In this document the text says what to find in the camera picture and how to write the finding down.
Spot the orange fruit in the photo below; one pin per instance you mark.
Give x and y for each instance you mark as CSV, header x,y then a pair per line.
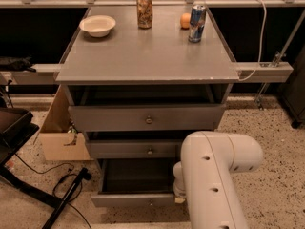
x,y
185,20

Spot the metal railing beam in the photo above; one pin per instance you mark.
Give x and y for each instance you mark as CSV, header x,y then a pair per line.
x,y
45,74

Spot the grey middle drawer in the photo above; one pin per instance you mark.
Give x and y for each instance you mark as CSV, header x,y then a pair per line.
x,y
134,149

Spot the white bowl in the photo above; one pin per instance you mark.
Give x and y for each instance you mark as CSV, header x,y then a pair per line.
x,y
98,25

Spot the cardboard box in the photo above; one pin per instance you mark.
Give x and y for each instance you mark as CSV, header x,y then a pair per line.
x,y
59,139

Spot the grey drawer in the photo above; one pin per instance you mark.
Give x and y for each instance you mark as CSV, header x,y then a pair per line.
x,y
131,182
116,118
134,149

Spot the grey top drawer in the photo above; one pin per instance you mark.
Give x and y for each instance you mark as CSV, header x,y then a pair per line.
x,y
116,118

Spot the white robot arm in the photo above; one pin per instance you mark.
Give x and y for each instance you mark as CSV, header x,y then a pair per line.
x,y
203,177

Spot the brown patterned can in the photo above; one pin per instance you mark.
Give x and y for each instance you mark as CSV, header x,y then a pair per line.
x,y
144,13

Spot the black stand leg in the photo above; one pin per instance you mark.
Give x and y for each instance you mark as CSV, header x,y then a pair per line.
x,y
64,201

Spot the black chair base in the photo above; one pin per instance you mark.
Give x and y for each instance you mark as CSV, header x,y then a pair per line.
x,y
16,129

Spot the blue energy drink can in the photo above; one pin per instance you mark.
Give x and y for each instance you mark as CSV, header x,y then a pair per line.
x,y
197,23

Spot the grey bottom drawer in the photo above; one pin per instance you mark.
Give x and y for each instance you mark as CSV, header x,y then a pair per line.
x,y
131,182

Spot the dark cabinet at right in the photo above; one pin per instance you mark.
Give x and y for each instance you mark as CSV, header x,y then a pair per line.
x,y
293,91

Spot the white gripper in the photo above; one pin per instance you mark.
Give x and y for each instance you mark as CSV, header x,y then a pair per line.
x,y
178,188

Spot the grey drawer cabinet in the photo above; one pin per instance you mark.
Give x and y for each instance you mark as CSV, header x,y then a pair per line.
x,y
157,66

